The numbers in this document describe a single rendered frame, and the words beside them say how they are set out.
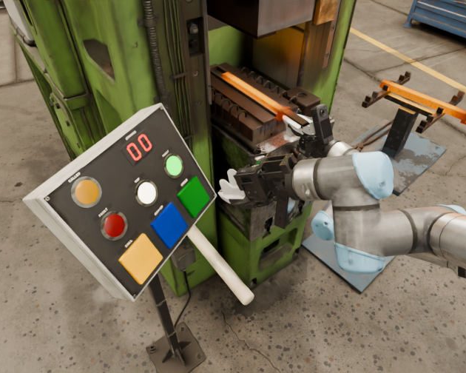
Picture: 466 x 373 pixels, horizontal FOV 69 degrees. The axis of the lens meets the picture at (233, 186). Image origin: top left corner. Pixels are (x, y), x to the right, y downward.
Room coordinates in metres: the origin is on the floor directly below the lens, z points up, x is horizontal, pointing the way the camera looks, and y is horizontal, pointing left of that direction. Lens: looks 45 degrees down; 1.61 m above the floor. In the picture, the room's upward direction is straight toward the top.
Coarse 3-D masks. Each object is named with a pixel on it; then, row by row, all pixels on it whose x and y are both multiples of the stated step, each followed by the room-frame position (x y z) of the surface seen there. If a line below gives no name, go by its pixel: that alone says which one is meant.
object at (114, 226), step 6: (114, 216) 0.42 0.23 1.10; (120, 216) 0.43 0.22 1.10; (108, 222) 0.41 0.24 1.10; (114, 222) 0.41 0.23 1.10; (120, 222) 0.42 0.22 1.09; (108, 228) 0.40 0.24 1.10; (114, 228) 0.41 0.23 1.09; (120, 228) 0.41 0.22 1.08; (108, 234) 0.39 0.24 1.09; (114, 234) 0.40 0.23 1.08; (120, 234) 0.40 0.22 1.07
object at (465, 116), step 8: (384, 80) 1.21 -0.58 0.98; (392, 88) 1.16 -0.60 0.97; (400, 88) 1.15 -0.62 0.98; (408, 88) 1.15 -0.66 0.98; (408, 96) 1.11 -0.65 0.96; (416, 96) 1.09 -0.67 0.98; (424, 96) 1.09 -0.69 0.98; (424, 104) 1.07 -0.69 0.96; (432, 104) 1.05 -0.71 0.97; (440, 104) 1.03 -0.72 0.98; (448, 104) 1.03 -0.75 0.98; (448, 112) 1.01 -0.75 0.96; (456, 112) 0.99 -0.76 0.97; (464, 112) 0.98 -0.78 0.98; (464, 120) 0.96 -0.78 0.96
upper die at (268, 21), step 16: (208, 0) 1.06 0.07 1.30; (224, 0) 1.00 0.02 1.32; (240, 0) 0.94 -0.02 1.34; (256, 0) 0.89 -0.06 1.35; (272, 0) 0.91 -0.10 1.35; (288, 0) 0.94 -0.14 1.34; (304, 0) 0.98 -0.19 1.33; (224, 16) 1.00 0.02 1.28; (240, 16) 0.94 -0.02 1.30; (256, 16) 0.89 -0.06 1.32; (272, 16) 0.91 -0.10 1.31; (288, 16) 0.94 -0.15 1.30; (304, 16) 0.98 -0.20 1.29; (256, 32) 0.89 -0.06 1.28
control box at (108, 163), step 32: (128, 128) 0.58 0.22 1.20; (160, 128) 0.63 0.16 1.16; (96, 160) 0.49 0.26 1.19; (128, 160) 0.53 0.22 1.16; (160, 160) 0.58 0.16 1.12; (192, 160) 0.63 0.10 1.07; (32, 192) 0.43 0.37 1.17; (64, 192) 0.41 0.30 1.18; (128, 192) 0.48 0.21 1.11; (160, 192) 0.52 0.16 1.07; (64, 224) 0.37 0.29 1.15; (96, 224) 0.40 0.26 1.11; (128, 224) 0.43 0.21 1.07; (192, 224) 0.51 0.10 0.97; (96, 256) 0.35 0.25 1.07; (128, 288) 0.33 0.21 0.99
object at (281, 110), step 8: (232, 80) 1.15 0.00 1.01; (240, 80) 1.15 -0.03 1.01; (240, 88) 1.11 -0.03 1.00; (248, 88) 1.09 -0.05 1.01; (256, 96) 1.04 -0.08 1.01; (264, 96) 1.04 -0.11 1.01; (272, 104) 0.99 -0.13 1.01; (280, 112) 0.93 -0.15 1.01; (288, 112) 0.93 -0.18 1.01; (280, 120) 0.94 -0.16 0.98; (296, 120) 0.89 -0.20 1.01; (304, 120) 0.89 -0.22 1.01
